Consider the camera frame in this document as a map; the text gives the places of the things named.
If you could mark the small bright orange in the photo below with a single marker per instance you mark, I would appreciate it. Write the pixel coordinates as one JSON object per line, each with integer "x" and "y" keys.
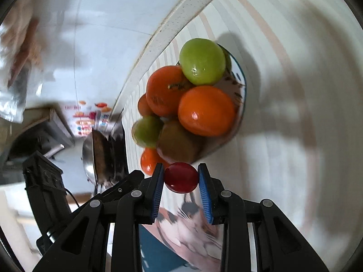
{"x": 206, "y": 111}

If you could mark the large orange with stem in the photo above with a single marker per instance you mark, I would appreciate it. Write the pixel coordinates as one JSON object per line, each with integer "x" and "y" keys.
{"x": 164, "y": 90}

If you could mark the steel wok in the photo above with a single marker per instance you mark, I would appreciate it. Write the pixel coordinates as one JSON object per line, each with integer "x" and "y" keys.
{"x": 104, "y": 159}

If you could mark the colourful wall sticker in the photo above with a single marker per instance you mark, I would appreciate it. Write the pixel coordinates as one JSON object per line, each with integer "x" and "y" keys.
{"x": 82, "y": 117}

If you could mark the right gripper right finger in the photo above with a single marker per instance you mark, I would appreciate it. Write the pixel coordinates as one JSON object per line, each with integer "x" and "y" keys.
{"x": 278, "y": 243}

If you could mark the red cherry tomato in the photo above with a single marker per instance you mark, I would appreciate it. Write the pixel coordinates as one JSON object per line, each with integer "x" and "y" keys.
{"x": 181, "y": 178}

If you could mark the green apple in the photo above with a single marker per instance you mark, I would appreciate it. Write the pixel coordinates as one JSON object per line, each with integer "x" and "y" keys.
{"x": 146, "y": 131}
{"x": 202, "y": 61}

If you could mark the floral glass fruit plate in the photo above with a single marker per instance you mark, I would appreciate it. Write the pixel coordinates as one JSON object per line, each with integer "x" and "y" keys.
{"x": 233, "y": 83}

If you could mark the striped cat print mat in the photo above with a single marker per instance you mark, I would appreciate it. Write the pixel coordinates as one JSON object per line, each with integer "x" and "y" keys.
{"x": 300, "y": 142}

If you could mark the dark orange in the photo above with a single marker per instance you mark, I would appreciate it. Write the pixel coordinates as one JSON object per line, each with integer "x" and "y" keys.
{"x": 143, "y": 107}

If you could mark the dark red apple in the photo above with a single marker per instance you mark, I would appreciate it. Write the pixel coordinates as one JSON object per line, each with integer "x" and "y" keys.
{"x": 176, "y": 144}

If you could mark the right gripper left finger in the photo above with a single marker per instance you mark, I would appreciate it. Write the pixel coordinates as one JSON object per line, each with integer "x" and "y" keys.
{"x": 142, "y": 205}

